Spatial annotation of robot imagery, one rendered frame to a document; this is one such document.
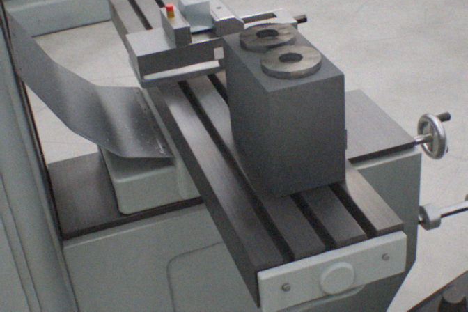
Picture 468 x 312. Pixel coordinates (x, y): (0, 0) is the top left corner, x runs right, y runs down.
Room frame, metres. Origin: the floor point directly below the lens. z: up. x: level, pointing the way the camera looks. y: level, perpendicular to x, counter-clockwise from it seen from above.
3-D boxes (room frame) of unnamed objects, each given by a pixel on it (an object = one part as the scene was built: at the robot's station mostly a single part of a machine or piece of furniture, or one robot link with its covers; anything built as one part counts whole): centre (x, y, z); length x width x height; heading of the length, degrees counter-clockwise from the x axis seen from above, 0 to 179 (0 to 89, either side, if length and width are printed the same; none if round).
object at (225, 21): (1.44, 0.00, 1.03); 0.12 x 0.06 x 0.04; 15
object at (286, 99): (1.03, -0.08, 1.04); 0.22 x 0.12 x 0.20; 15
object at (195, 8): (1.43, 0.05, 1.05); 0.06 x 0.05 x 0.06; 15
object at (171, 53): (1.44, 0.03, 0.99); 0.35 x 0.15 x 0.11; 105
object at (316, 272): (1.36, 0.04, 0.90); 1.24 x 0.23 x 0.08; 15
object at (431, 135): (1.49, -0.45, 0.64); 0.16 x 0.12 x 0.12; 105
